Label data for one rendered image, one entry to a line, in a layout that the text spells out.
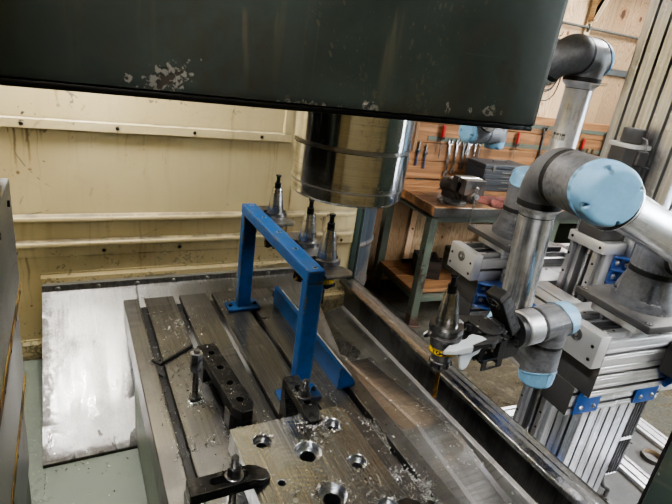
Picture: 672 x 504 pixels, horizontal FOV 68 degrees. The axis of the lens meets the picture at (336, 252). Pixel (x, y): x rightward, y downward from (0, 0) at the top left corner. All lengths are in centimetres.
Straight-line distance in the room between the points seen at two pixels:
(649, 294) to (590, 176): 52
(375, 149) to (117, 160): 114
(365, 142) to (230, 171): 114
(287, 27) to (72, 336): 132
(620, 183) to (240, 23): 73
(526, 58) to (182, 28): 41
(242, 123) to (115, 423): 96
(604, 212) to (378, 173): 51
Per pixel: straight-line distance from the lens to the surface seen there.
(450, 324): 92
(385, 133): 63
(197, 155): 168
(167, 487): 101
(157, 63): 48
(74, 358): 163
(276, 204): 137
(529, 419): 195
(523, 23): 67
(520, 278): 119
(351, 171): 62
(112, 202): 169
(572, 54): 173
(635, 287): 144
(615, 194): 102
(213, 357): 120
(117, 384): 158
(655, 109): 170
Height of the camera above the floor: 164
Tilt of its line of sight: 21 degrees down
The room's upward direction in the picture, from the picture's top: 8 degrees clockwise
